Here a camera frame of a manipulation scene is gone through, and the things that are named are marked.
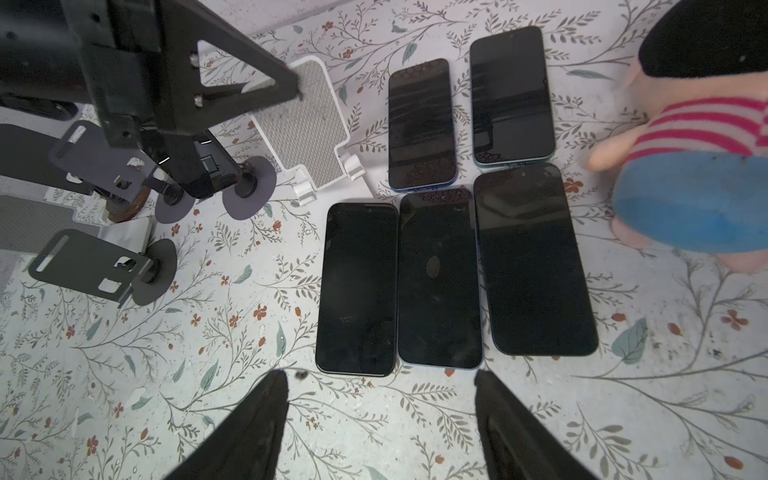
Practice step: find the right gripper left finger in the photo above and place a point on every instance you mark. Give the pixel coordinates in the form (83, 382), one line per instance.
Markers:
(246, 445)

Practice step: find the black front left stand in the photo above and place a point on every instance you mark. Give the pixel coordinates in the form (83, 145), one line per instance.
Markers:
(77, 261)

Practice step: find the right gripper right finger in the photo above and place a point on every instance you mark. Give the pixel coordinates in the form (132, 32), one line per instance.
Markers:
(515, 444)

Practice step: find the black phone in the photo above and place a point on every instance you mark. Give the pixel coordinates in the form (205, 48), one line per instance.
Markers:
(51, 109)
(357, 309)
(512, 118)
(536, 288)

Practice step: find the purple back middle stand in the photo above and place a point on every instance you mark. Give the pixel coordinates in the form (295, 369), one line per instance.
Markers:
(252, 191)

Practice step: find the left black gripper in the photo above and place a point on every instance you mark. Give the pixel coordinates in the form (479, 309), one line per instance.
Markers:
(103, 53)

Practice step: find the black haired doll plush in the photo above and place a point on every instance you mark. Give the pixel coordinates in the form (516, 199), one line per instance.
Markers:
(694, 175)

